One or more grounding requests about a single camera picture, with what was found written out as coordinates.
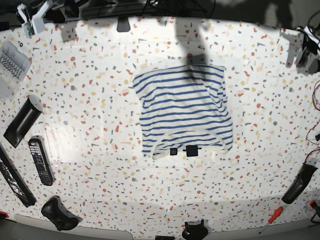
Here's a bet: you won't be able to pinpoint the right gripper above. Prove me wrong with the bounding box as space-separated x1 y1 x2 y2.
16 0 80 38

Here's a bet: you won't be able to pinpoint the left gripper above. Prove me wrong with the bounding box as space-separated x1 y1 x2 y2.
296 25 320 74

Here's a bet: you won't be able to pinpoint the blue white striped t-shirt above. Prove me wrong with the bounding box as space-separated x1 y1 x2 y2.
133 64 233 160

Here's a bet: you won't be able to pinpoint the grey table clamp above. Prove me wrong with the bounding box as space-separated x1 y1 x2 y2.
116 16 131 33

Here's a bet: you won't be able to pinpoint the clear plastic screw box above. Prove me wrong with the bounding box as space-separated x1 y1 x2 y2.
0 41 32 102

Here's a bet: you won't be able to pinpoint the black cylindrical tube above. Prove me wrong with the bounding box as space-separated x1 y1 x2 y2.
3 94 43 148

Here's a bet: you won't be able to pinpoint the black handheld grip device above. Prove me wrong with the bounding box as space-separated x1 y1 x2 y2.
282 163 318 205

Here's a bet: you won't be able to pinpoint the black TV remote control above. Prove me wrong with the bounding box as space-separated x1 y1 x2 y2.
28 137 54 186

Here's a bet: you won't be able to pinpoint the long black bar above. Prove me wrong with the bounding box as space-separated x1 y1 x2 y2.
0 145 37 208

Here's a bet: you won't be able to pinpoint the black game controller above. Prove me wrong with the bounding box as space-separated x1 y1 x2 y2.
41 197 80 231

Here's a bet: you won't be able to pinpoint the red black wires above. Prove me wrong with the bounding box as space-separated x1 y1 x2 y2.
305 80 320 163

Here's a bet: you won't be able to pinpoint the red handled screwdriver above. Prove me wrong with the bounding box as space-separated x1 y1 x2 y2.
258 206 284 235

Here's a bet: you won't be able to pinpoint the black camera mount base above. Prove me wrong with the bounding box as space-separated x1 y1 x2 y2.
182 219 209 240

